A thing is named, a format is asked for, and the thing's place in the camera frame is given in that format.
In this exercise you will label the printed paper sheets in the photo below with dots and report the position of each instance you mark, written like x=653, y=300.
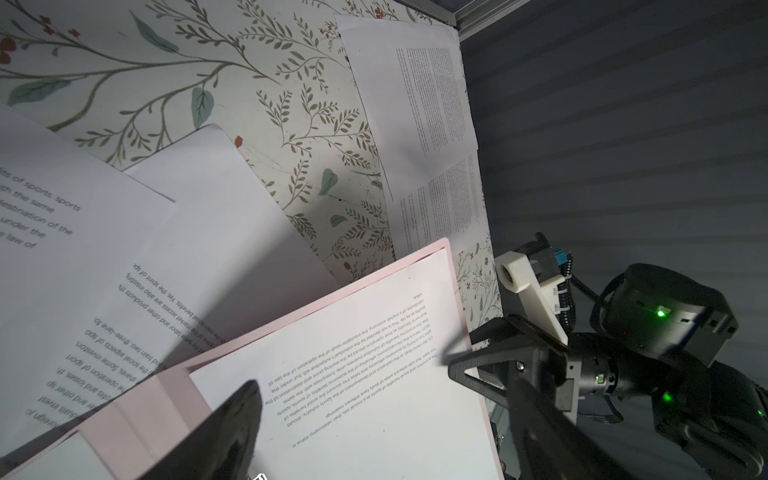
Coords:
x=411, y=82

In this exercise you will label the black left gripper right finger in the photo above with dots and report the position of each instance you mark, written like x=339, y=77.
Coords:
x=548, y=445

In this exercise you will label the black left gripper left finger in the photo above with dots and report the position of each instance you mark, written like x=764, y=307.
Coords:
x=192, y=438

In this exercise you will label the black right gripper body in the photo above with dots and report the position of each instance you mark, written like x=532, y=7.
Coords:
x=582, y=378

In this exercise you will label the pink file folder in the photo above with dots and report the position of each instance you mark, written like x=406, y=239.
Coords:
x=107, y=443

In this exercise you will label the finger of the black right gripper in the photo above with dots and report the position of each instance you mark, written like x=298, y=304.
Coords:
x=514, y=338
x=502, y=373

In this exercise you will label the printed paper sheet back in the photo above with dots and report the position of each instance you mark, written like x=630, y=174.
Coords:
x=71, y=225

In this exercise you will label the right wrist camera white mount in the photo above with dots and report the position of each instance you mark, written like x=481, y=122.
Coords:
x=540, y=275

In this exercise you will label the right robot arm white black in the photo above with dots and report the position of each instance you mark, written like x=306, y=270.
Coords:
x=654, y=333

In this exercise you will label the floral patterned table mat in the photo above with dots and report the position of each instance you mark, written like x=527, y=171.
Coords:
x=125, y=79

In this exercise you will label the printed paper sheet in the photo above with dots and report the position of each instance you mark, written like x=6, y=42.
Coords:
x=71, y=225
x=359, y=389
x=226, y=261

